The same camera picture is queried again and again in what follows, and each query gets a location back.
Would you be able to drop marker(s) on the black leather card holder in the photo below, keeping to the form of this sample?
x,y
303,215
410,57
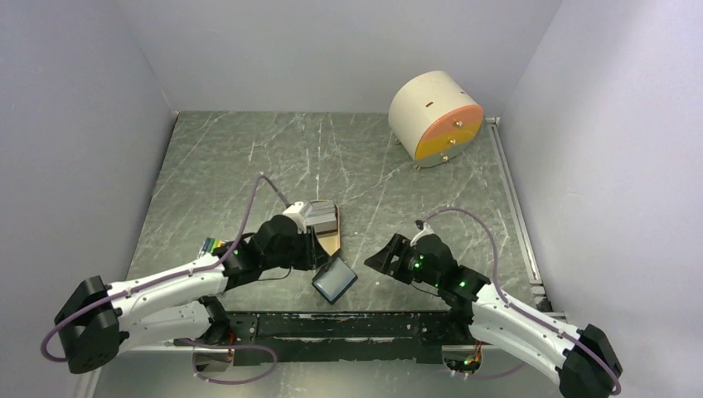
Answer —
x,y
333,280

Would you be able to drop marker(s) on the cream round drawer cabinet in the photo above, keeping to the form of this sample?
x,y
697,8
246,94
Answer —
x,y
434,118

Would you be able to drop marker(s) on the aluminium side rail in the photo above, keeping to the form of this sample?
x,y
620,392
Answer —
x,y
538,294

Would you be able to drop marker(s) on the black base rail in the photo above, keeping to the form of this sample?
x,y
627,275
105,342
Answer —
x,y
342,336

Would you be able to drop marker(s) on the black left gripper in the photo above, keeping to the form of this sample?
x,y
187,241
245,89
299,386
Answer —
x,y
310,259

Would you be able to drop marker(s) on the beige oval tray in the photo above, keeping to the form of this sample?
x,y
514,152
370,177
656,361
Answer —
x,y
331,242

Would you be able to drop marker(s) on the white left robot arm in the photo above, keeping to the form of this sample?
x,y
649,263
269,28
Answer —
x,y
99,321

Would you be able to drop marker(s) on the rainbow striped card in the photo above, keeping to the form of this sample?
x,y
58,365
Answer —
x,y
209,245

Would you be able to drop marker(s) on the stack of cards in tray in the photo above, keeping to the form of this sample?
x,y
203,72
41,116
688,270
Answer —
x,y
323,217

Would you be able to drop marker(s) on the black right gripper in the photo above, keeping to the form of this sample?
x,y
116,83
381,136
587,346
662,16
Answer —
x,y
399,246

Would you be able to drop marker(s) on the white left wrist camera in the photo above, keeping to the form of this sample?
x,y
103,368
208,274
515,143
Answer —
x,y
298,212

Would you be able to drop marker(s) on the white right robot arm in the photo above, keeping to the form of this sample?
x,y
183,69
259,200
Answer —
x,y
580,361

